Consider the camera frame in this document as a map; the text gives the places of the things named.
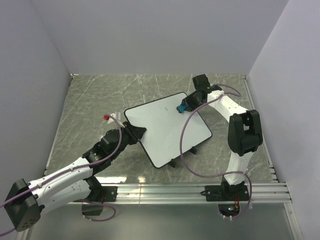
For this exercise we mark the blue bone-shaped eraser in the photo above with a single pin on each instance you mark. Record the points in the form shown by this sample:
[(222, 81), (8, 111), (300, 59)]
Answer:
[(181, 108)]

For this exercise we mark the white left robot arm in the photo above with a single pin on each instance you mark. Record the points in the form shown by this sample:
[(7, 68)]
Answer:
[(26, 202)]

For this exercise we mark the black whiteboard foot right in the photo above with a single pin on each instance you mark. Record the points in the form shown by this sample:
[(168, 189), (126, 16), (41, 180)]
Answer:
[(193, 150)]

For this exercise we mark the black whiteboard foot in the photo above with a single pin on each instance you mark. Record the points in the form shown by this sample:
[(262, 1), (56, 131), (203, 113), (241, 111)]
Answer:
[(172, 163), (193, 150)]

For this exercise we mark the aluminium rail front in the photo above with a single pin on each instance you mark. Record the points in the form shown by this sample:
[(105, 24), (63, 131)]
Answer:
[(171, 212)]

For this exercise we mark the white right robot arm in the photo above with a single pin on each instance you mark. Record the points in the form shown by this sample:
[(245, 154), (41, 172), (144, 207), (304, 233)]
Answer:
[(244, 126)]

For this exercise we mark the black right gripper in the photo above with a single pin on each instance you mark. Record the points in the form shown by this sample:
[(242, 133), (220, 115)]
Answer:
[(187, 101)]

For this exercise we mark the black whiteboard foot left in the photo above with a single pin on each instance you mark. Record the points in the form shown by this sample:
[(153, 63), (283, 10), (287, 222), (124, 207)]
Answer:
[(172, 163)]

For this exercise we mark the white board black frame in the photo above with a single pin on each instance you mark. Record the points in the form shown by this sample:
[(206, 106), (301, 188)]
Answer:
[(164, 125)]

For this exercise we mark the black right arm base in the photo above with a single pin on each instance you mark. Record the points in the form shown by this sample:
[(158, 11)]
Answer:
[(225, 192)]

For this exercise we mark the aluminium rail right side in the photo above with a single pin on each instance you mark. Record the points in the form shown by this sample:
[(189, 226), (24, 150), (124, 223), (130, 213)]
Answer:
[(261, 167)]

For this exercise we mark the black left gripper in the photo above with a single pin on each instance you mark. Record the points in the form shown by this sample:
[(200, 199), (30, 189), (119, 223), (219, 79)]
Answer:
[(138, 132)]

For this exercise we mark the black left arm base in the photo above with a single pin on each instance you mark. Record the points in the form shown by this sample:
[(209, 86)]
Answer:
[(96, 202)]

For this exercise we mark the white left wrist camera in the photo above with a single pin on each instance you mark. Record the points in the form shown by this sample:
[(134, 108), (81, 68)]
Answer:
[(113, 118)]

